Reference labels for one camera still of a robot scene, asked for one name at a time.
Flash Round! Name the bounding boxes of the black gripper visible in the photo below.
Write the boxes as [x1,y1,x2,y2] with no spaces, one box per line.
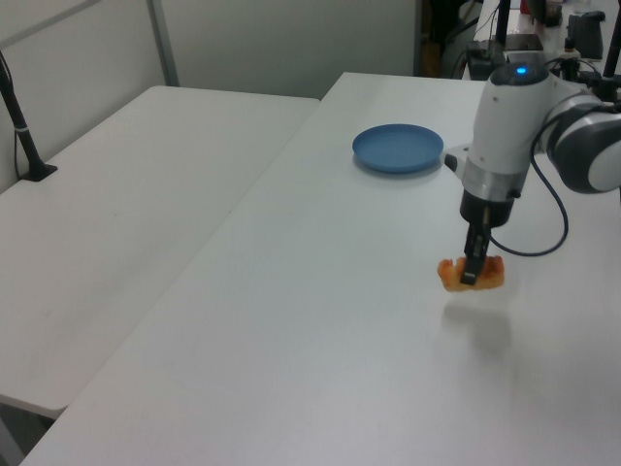
[459,190,516,287]

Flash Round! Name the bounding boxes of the orange-brown bread roll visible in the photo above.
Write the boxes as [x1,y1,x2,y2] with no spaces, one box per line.
[437,254,507,294]

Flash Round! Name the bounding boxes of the blue round plate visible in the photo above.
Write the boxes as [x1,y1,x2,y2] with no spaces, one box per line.
[352,123,445,176]

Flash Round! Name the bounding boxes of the black equipment box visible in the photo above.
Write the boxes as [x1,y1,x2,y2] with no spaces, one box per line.
[466,40,508,82]

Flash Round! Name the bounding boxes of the flat dark tablet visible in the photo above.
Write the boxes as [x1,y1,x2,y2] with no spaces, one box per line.
[504,32,545,52]

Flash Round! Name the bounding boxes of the black stand pole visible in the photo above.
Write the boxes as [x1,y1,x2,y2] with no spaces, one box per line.
[599,32,621,103]
[493,0,511,64]

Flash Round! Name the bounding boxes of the black box-shaped device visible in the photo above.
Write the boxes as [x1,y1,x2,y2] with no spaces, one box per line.
[564,11,607,58]

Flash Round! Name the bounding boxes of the white side table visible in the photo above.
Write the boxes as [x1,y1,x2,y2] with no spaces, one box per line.
[0,85,322,420]

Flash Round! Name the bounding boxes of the dark gripper cable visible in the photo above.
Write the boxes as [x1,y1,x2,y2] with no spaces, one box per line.
[488,114,570,257]

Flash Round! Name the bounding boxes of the grey aluminium partition post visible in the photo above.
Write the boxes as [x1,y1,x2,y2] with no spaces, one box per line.
[147,0,180,89]

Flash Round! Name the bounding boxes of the black camera pole with base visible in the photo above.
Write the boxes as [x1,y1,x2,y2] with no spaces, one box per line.
[0,48,59,183]

